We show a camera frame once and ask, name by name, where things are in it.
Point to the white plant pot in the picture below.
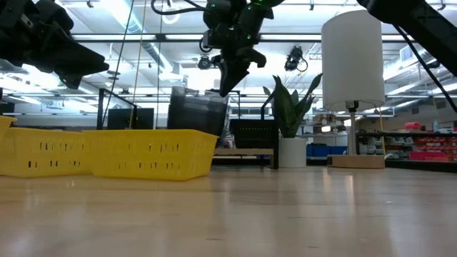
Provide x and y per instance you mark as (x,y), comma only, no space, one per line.
(292,153)

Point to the round wooden lamp base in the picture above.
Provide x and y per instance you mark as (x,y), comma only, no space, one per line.
(357,161)

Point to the metal lamp pole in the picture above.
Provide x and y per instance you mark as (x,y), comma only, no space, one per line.
(352,132)

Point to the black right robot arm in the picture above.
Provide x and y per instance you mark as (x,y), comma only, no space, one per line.
(421,25)

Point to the blue storage bins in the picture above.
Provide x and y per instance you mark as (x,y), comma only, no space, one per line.
(326,150)

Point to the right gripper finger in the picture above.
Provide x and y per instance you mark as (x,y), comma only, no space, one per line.
(257,57)
(230,76)

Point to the green snake plant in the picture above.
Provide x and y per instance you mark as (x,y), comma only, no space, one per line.
(289,110)

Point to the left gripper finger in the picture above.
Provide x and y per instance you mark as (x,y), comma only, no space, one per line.
(73,81)
(78,59)

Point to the wooden shelf board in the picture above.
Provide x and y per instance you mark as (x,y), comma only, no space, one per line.
(242,152)

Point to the rack with red bins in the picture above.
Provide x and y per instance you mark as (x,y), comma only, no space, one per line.
(428,146)

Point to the black flat monitor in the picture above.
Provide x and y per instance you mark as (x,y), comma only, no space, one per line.
(128,119)

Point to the white cylindrical lamp shade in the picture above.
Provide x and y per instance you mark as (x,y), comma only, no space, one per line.
(351,60)

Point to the yellow slotted plastic basket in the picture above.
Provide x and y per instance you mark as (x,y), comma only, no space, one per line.
(43,155)
(150,157)
(5,125)

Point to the round black ceiling camera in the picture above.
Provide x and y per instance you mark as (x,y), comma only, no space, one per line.
(204,63)

